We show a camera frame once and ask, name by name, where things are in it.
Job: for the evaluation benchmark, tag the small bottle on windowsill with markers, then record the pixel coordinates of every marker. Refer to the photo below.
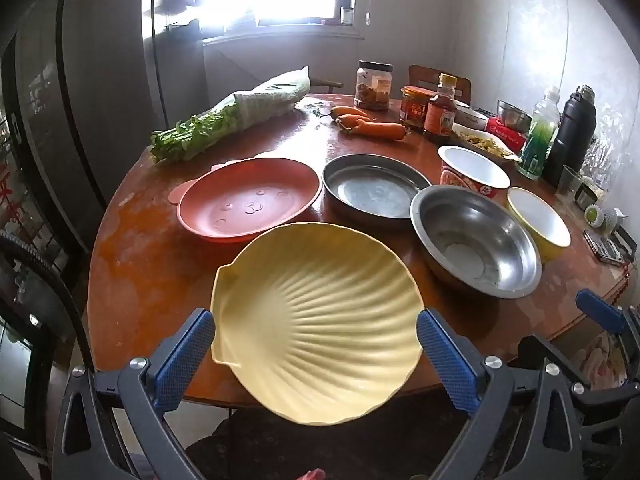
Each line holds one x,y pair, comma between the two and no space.
347,16

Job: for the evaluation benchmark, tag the red and white paper bowl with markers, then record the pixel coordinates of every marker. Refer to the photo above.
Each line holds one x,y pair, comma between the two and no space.
472,167

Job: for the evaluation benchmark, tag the clear jar with black lid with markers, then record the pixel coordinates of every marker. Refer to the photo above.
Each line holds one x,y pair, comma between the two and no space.
372,87

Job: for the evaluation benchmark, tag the pink bear-face plate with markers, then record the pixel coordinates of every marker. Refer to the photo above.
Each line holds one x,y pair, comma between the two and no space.
245,205

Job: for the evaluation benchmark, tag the green fruit in foam net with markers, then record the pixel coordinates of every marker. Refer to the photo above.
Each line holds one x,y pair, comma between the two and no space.
593,215

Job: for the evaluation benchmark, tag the green drink bottle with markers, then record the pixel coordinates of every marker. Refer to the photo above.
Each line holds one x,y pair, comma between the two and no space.
537,145

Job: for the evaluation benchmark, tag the red tissue box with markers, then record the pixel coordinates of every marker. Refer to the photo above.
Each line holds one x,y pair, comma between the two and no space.
505,133

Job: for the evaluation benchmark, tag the dark wooden chair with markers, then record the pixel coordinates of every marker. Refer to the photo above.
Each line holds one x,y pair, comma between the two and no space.
327,83

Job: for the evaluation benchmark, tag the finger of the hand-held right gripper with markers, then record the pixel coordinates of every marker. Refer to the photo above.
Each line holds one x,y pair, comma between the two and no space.
555,357
600,310

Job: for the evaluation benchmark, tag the smartphone in clear case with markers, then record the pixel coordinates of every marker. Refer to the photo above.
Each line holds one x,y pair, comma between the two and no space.
607,249

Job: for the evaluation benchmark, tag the black thermos flask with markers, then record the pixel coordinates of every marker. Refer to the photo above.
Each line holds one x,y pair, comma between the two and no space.
570,135

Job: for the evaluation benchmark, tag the brown sauce bottle orange cap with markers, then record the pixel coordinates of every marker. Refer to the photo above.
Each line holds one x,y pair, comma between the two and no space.
440,115

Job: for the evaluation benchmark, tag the grey refrigerator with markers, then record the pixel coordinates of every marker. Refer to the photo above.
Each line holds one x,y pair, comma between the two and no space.
110,60

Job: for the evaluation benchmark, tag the small steel bowl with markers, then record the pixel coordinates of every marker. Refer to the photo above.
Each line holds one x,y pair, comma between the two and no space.
515,115

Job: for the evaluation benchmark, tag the white dish of pickled vegetables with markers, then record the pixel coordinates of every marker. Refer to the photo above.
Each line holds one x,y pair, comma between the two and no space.
487,147

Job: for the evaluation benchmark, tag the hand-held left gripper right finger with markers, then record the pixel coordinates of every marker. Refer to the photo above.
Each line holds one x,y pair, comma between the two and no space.
445,360

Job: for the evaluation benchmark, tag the celery bunch in plastic bag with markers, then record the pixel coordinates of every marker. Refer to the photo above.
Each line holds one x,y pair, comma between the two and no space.
250,105

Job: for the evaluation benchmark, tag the clear plastic bag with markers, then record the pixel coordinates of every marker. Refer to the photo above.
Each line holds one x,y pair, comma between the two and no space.
607,150

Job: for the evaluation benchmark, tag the orange carrot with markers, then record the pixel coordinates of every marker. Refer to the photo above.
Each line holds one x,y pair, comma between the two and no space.
352,121
380,130
350,111

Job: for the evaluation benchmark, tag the round metal plate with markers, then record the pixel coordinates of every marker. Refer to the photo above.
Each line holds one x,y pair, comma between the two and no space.
372,192

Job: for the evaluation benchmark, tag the red-label jar with red lid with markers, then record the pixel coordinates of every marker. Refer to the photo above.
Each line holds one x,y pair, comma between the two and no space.
415,110

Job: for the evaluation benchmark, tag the clear plastic cup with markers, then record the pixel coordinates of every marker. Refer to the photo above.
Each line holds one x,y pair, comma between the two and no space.
570,182

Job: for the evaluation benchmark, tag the yellow shell-shaped plate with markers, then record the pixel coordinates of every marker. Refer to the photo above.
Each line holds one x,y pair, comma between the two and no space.
310,320

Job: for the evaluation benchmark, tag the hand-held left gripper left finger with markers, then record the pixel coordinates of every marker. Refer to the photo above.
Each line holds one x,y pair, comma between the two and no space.
182,360

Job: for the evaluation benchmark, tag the wooden chair with cutout back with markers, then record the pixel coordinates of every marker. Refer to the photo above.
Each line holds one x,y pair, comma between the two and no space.
425,77

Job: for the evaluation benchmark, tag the white ceramic bowl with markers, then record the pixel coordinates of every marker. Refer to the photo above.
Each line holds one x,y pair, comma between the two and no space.
472,119

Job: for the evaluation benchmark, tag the wide steel bowl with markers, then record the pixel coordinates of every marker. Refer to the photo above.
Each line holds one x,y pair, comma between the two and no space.
470,245

